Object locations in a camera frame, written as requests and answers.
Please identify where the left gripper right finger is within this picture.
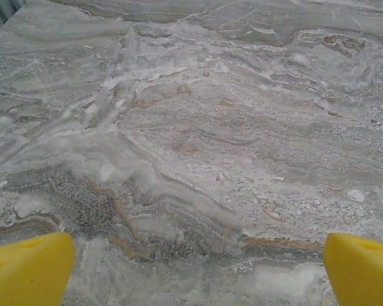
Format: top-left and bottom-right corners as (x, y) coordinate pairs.
(324, 232), (383, 306)

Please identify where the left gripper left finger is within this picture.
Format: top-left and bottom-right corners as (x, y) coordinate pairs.
(0, 231), (76, 306)

